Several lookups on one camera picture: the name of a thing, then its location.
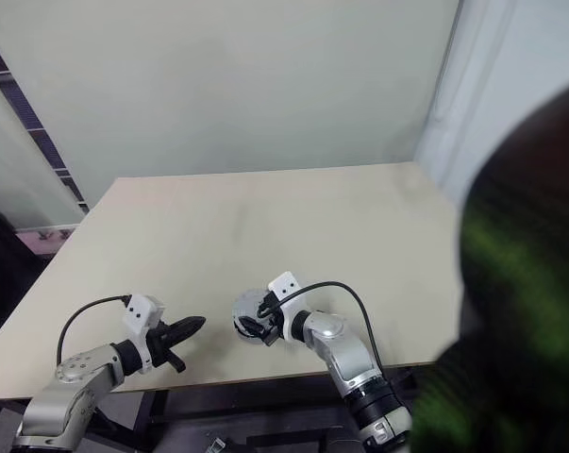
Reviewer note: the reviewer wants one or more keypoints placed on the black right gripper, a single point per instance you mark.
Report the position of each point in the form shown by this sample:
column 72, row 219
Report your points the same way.
column 273, row 323

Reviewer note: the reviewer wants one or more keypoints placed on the small grey clip object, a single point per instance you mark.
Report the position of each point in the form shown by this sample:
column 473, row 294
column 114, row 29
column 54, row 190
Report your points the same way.
column 217, row 445

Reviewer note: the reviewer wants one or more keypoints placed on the dark blurry shape with green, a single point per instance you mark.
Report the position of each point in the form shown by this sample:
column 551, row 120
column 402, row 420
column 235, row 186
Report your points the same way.
column 524, row 283

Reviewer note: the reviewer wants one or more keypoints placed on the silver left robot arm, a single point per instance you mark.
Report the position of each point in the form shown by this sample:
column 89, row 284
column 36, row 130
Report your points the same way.
column 71, row 377

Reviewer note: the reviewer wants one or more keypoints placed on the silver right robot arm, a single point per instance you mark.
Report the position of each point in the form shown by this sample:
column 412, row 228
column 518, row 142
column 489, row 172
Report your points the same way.
column 345, row 358

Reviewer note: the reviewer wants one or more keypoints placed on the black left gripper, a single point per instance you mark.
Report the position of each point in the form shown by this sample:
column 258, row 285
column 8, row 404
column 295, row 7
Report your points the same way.
column 160, row 349

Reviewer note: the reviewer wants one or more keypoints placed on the pink patterned board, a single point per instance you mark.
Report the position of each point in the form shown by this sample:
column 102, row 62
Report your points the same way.
column 48, row 238

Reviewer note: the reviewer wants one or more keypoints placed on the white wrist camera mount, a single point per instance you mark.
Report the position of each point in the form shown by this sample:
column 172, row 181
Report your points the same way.
column 140, row 313
column 284, row 285

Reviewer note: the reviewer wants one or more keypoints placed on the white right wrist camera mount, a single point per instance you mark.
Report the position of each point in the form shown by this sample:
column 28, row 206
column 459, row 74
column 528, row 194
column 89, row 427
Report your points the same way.
column 284, row 285

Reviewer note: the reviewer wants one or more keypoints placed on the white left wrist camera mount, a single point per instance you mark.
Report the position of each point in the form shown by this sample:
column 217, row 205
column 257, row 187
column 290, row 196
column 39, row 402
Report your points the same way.
column 140, row 313

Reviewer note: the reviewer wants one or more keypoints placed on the grey motor cover with circuit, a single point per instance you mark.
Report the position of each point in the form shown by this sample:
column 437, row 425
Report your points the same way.
column 246, row 304

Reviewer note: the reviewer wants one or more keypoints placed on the black bag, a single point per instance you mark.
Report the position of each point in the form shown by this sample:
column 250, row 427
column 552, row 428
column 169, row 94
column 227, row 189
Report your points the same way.
column 5, row 278

